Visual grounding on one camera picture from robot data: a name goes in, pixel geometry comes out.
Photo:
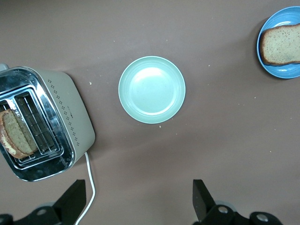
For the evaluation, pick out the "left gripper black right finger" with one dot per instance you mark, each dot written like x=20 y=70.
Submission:
x=204 y=204

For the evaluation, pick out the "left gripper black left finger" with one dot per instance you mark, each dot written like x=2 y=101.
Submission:
x=70 y=201

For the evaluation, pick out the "brown bread slice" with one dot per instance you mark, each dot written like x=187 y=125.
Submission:
x=16 y=133
x=281 y=44

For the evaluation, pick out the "mint green round plate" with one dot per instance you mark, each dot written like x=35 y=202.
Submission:
x=152 y=90

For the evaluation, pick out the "blue round plate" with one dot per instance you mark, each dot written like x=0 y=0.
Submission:
x=281 y=72

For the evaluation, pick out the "beige chrome toaster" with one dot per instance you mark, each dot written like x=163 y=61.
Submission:
x=72 y=112

